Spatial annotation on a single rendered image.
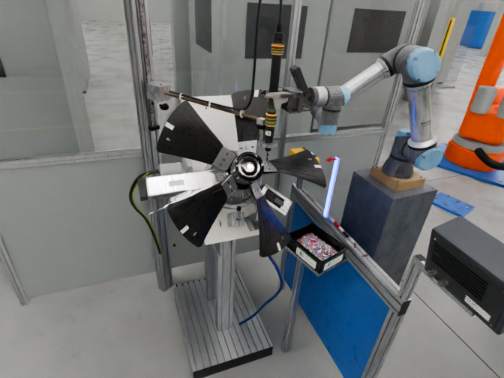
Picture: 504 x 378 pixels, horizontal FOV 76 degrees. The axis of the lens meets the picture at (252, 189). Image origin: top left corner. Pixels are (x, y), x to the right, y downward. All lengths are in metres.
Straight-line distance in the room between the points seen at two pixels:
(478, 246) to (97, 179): 1.79
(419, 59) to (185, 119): 0.89
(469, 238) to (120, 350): 1.84
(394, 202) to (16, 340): 2.22
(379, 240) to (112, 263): 1.68
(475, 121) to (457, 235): 3.89
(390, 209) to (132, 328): 1.64
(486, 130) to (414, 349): 3.21
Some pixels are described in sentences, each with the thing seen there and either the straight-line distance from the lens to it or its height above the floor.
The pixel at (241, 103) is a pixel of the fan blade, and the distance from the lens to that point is 1.43.
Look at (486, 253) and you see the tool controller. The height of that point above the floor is 1.24.
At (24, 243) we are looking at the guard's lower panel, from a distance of 2.31.
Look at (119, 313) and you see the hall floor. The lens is 2.37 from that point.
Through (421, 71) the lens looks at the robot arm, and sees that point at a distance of 1.44.
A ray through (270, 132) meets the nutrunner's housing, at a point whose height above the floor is 1.34.
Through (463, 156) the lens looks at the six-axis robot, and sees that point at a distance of 4.99.
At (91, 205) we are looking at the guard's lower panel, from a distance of 2.13.
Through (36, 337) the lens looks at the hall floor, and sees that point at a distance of 2.43.
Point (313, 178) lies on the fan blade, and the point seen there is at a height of 1.15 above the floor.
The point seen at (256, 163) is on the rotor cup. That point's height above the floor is 1.23.
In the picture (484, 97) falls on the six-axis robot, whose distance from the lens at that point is 4.81.
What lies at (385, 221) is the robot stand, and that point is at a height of 0.87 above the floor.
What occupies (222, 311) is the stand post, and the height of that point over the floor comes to 0.24.
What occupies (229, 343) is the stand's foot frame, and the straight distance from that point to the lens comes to 2.05.
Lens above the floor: 1.79
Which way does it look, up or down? 31 degrees down
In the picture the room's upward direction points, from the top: 4 degrees clockwise
